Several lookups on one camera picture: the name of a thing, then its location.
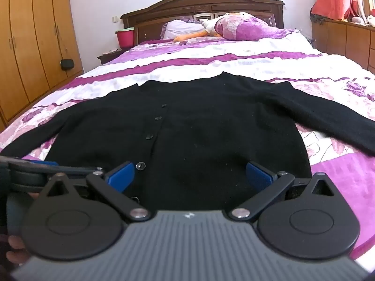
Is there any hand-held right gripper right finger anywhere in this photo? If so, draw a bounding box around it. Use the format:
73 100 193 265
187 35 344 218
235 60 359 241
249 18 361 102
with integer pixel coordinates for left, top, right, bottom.
231 162 336 222

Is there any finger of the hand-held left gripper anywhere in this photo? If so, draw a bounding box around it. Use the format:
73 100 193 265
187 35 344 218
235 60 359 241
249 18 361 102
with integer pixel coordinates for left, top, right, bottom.
0 155 104 177

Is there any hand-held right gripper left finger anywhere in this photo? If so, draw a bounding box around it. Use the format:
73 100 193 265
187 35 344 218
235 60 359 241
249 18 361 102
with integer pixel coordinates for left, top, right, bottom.
39 162 151 222

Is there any black button cardigan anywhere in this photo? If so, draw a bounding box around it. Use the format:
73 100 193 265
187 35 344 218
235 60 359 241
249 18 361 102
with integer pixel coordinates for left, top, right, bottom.
0 72 375 213

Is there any person's left hand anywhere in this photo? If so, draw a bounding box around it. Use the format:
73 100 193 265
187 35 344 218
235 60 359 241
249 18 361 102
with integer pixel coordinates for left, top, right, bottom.
5 236 31 270

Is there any dark wooden nightstand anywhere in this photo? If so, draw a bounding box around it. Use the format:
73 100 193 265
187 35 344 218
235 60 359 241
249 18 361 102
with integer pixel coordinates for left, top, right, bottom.
97 48 130 65

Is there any purple floral bedspread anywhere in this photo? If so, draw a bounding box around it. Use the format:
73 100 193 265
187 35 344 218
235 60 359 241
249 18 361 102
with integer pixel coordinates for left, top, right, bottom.
0 28 375 270

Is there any wooden wardrobe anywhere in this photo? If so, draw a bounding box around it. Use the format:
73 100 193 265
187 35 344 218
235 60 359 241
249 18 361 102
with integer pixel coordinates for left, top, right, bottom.
0 0 84 130

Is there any red plastic bucket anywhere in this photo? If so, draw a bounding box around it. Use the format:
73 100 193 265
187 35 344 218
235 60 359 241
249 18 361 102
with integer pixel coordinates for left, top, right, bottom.
115 27 135 49

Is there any folded purple patchwork quilt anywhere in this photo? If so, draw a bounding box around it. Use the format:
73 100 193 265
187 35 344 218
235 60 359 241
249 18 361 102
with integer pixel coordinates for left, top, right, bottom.
214 16 300 41

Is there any white duck plush toy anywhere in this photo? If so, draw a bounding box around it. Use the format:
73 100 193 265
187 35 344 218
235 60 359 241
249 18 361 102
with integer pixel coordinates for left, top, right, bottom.
173 12 249 42

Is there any low wooden cabinet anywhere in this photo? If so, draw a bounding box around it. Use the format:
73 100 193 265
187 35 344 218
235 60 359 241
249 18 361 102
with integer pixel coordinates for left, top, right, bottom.
311 15 375 74

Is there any lilac pillow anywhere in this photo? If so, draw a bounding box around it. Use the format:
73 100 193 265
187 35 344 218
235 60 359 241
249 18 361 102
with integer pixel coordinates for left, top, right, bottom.
161 19 206 41

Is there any dark wooden headboard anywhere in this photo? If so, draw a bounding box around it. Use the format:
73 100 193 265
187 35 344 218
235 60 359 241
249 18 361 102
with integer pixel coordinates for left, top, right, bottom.
121 0 285 47

